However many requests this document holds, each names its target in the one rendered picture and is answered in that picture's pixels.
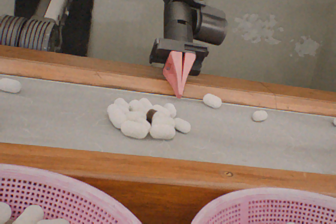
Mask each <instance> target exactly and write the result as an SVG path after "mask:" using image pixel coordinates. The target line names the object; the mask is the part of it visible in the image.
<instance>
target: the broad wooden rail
mask: <svg viewBox="0 0 336 224"><path fill-rule="evenodd" d="M0 74H4V75H9V76H17V77H27V78H31V79H40V80H49V81H54V82H68V83H76V84H81V85H90V86H99V87H104V88H112V89H121V90H126V91H135V92H144V93H148V94H157V95H166V96H171V97H176V95H175V92H174V90H173V88H172V86H171V84H170V83H168V81H167V79H166V78H165V76H164V74H163V68H158V67H150V66H145V65H137V64H130V63H125V62H118V61H109V60H105V59H97V58H89V57H84V56H76V55H69V54H64V53H56V52H49V51H44V50H32V49H24V48H19V47H11V46H3V45H0ZM207 94H212V95H214V96H216V97H219V98H221V101H222V103H228V104H238V105H243V106H251V107H260V108H265V109H274V110H282V111H288V112H297V113H302V114H310V115H323V116H329V117H336V92H329V91H321V90H317V89H309V88H301V87H297V86H288V85H280V84H276V83H267V82H256V81H251V80H243V79H235V78H231V77H223V76H215V75H210V74H203V73H199V75H198V76H191V75H188V76H187V79H186V82H185V86H184V91H183V94H182V97H184V98H193V99H198V100H203V98H204V96H205V95H207Z"/></svg>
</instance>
